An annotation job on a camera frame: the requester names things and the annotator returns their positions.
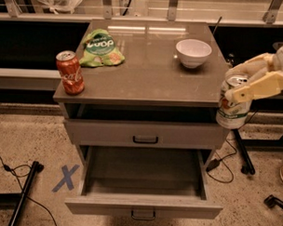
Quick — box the black stand leg left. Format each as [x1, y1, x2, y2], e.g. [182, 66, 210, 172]
[8, 162, 44, 226]

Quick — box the closed top drawer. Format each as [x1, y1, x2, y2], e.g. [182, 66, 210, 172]
[64, 119, 228, 149]

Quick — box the black cable with adapter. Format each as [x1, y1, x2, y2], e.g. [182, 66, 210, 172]
[205, 120, 259, 185]

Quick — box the black stand leg right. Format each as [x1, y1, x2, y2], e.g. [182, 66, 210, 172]
[232, 129, 255, 175]

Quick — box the red Coca-Cola can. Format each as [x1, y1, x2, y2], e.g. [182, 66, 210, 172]
[56, 51, 85, 95]

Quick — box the white bowl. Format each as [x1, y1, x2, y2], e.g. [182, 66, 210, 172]
[175, 39, 211, 68]

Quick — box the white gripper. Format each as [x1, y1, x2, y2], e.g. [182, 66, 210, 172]
[224, 46, 283, 103]

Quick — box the open middle drawer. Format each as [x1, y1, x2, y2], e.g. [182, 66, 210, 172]
[65, 147, 222, 220]

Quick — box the black stand leg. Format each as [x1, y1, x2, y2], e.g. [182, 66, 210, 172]
[232, 129, 255, 175]
[8, 162, 44, 226]

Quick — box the green white 7up can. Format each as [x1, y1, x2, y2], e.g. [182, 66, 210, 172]
[216, 73, 251, 129]

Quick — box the green chip bag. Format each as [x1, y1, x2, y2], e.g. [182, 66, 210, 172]
[80, 29, 125, 68]

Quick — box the blue tape X mark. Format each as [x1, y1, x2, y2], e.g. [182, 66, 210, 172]
[52, 165, 79, 193]

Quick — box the white plastic bag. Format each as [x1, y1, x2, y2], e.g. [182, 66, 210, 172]
[36, 0, 83, 14]

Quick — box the black caster foot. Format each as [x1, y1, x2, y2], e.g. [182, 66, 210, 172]
[264, 194, 283, 209]

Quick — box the black cable left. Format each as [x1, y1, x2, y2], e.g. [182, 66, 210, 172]
[0, 146, 62, 226]

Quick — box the grey drawer cabinet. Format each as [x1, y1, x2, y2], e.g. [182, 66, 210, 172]
[54, 20, 228, 163]

